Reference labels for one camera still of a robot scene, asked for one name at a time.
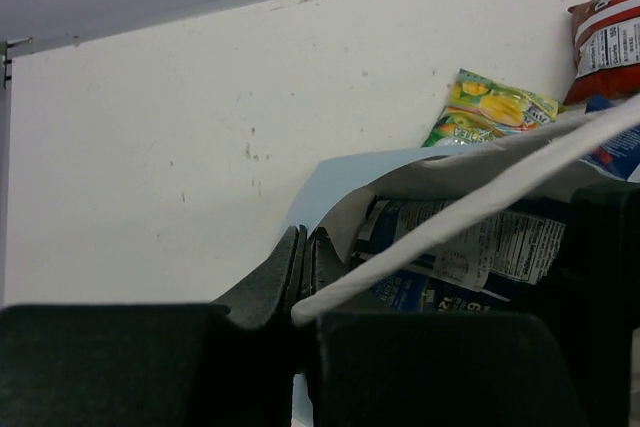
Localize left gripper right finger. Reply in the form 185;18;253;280
302;227;589;427

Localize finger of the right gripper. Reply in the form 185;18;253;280
509;183;640;427

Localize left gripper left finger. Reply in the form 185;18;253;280
1;227;307;426

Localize dark blue snack bar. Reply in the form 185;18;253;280
370;198;570;312

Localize blue white snack bag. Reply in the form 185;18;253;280
583;125;640;183

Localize light blue paper bag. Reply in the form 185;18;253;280
274;96;640;427

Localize yellow green Fox's candy bag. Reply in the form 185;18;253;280
423;69;566;147

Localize red snack mix bag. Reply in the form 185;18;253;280
564;0;639;105

